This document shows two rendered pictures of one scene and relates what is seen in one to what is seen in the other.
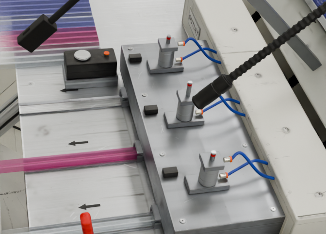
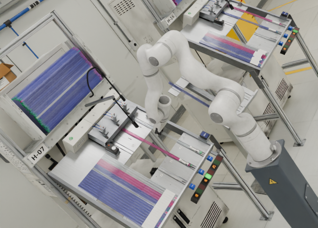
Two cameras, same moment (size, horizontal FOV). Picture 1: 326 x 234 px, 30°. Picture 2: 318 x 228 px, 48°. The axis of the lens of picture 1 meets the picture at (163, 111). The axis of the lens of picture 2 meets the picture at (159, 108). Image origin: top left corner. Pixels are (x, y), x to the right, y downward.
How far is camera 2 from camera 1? 2.10 m
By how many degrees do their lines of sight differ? 76
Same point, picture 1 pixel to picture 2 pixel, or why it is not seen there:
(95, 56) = (111, 146)
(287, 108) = (98, 106)
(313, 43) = (81, 107)
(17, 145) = not seen: outside the picture
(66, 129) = (128, 143)
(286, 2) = (69, 118)
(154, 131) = (121, 121)
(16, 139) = not seen: outside the picture
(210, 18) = (82, 133)
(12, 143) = not seen: outside the picture
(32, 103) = (129, 153)
